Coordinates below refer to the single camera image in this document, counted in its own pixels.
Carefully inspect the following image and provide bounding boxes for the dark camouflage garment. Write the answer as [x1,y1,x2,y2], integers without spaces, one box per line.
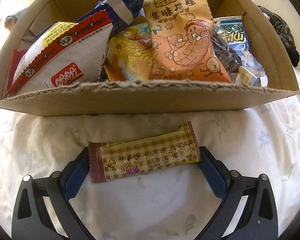
[258,5,300,68]

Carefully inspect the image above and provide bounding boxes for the teal cushion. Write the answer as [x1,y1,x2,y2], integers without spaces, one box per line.
[4,7,28,31]

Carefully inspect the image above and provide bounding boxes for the dark seaweed snack pack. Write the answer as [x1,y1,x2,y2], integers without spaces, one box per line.
[211,30,242,75]

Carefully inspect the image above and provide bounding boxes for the blue white snack bag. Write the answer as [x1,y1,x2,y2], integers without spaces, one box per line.
[75,0,144,36]

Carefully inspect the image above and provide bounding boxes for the brown cardboard box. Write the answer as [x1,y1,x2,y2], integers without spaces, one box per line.
[0,0,299,116]

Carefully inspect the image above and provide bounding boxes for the red white snack bag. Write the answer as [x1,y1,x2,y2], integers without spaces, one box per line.
[5,10,113,98]

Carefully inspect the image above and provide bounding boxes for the white floral bed sheet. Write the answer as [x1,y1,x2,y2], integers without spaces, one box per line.
[0,72,300,239]

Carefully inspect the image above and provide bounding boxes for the blue yellow snack packet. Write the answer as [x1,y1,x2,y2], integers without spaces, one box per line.
[213,16,268,87]

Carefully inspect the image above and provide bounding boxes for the yellow chip bag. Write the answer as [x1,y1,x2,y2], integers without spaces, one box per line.
[104,22,153,81]

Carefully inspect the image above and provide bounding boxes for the orange peanut snack bag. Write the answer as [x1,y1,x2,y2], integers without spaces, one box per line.
[143,0,231,83]

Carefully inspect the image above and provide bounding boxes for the brown checkered wafer bar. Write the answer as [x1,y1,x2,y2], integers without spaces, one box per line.
[88,122,201,183]

